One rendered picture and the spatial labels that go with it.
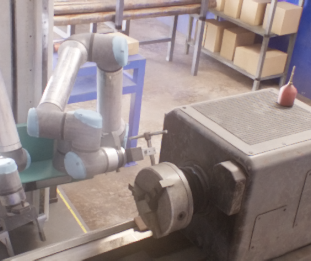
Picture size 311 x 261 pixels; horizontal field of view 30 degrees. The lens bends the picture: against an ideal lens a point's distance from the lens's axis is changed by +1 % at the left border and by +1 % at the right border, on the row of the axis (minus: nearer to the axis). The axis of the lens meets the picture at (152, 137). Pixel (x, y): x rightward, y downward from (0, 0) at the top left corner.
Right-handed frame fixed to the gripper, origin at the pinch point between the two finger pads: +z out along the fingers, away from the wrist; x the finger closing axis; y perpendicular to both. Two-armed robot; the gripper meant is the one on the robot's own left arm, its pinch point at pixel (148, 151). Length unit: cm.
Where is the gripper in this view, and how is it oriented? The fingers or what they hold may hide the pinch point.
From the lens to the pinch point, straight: 209.7
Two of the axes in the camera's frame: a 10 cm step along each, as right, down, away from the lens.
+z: 7.3, -1.2, 6.7
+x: 6.6, -1.2, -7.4
